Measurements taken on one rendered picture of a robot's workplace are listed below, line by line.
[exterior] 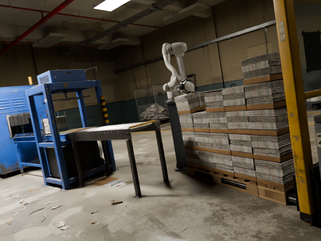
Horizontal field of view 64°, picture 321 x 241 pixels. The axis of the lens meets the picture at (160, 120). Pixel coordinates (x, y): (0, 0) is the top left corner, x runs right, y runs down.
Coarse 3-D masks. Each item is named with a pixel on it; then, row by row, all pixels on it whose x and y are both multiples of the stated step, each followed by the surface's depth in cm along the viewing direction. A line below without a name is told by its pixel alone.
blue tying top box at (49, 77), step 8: (48, 72) 383; (56, 72) 387; (64, 72) 397; (72, 72) 406; (80, 72) 417; (40, 80) 406; (48, 80) 389; (56, 80) 386; (64, 80) 396; (72, 80) 406; (80, 80) 416
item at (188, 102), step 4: (180, 96) 333; (184, 96) 320; (188, 96) 317; (192, 96) 320; (196, 96) 323; (176, 100) 337; (180, 100) 330; (184, 100) 323; (188, 100) 319; (192, 100) 321; (196, 100) 324; (176, 104) 341; (180, 104) 334; (184, 104) 325; (188, 104) 319; (192, 104) 321; (196, 104) 324; (180, 108) 336; (184, 108) 328; (188, 108) 321; (192, 108) 321
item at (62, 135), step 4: (88, 128) 411; (60, 132) 422; (64, 132) 406; (68, 132) 390; (44, 136) 423; (48, 136) 415; (60, 136) 388; (64, 136) 378; (48, 140) 417; (52, 140) 407; (64, 140) 380
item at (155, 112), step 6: (138, 90) 1171; (144, 96) 1195; (162, 96) 1116; (150, 102) 1206; (162, 102) 1158; (150, 108) 1139; (156, 108) 1081; (162, 108) 1117; (144, 114) 1147; (150, 114) 1107; (156, 114) 1104; (162, 114) 1123; (168, 114) 1136; (150, 120) 1132; (156, 120) 1094; (168, 120) 1135
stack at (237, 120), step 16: (208, 112) 292; (224, 112) 267; (240, 112) 247; (208, 128) 293; (224, 128) 271; (240, 128) 251; (192, 144) 327; (208, 144) 299; (224, 144) 275; (240, 144) 255; (192, 160) 334; (208, 160) 304; (224, 160) 279; (240, 160) 258; (224, 176) 284; (256, 176) 245; (256, 192) 248
